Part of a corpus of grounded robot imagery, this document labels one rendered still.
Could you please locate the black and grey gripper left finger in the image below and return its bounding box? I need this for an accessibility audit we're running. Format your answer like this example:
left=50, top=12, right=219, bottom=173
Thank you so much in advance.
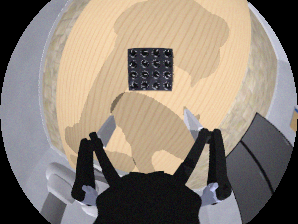
left=71, top=115, right=136, bottom=206

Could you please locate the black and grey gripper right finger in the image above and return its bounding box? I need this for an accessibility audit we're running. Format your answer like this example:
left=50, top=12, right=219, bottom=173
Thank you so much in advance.
left=154, top=109, right=232, bottom=207

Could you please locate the black knob box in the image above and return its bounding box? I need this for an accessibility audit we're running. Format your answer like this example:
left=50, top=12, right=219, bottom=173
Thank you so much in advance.
left=128, top=48, right=173, bottom=91

